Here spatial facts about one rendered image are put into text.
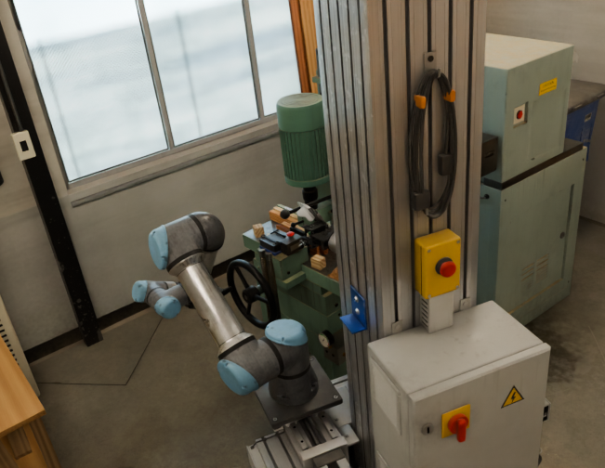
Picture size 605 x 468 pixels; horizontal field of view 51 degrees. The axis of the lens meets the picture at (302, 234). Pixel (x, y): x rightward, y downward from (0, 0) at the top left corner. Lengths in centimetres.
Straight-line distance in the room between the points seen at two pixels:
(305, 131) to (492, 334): 108
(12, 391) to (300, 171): 142
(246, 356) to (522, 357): 73
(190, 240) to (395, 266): 68
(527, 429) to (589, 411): 156
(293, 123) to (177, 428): 157
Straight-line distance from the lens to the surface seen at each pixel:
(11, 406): 274
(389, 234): 134
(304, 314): 253
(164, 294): 221
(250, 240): 261
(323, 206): 248
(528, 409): 156
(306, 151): 229
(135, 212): 366
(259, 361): 177
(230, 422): 309
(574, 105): 379
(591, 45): 425
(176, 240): 183
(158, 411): 325
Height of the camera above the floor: 216
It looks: 29 degrees down
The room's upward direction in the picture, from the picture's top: 7 degrees counter-clockwise
